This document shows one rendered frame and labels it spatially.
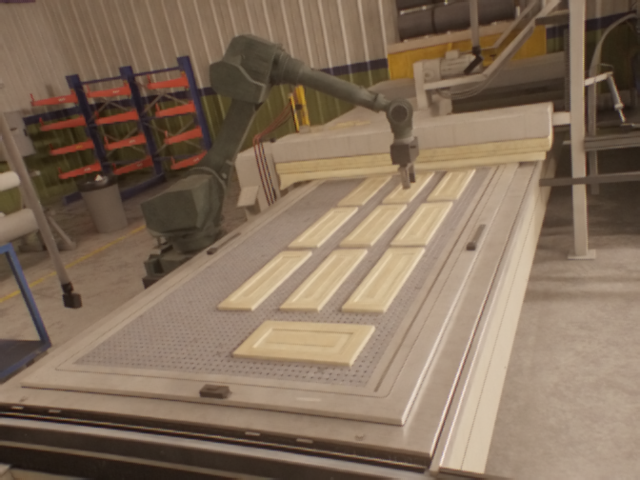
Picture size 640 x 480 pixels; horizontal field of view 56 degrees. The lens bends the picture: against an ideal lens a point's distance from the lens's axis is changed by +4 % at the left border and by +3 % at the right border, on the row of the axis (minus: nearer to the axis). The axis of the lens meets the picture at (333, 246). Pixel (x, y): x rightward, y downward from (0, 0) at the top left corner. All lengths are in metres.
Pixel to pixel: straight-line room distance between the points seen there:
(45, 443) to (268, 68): 2.51
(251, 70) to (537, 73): 3.50
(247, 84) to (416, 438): 2.71
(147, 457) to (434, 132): 3.17
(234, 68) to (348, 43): 5.45
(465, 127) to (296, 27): 5.50
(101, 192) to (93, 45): 4.22
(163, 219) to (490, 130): 2.42
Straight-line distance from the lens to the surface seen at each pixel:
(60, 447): 2.50
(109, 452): 2.33
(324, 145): 4.84
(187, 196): 4.13
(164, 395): 2.26
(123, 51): 11.48
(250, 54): 3.97
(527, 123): 4.41
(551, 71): 6.60
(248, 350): 2.32
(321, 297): 2.59
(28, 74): 11.85
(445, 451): 1.76
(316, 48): 9.45
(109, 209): 8.31
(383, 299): 2.47
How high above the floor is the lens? 1.97
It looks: 20 degrees down
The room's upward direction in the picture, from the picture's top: 11 degrees counter-clockwise
